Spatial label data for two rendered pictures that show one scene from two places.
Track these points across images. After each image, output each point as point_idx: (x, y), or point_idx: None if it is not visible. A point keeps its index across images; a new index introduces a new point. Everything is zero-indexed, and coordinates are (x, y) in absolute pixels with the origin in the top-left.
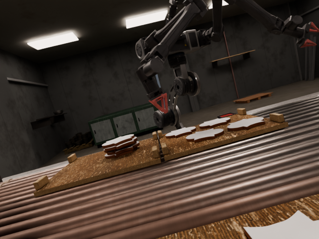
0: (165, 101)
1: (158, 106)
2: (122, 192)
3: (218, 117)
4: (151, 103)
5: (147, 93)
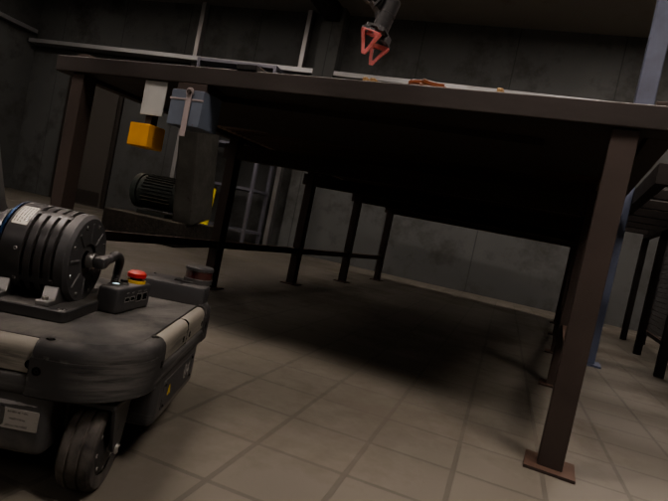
0: (373, 52)
1: (381, 57)
2: None
3: (258, 70)
4: (378, 39)
5: (388, 32)
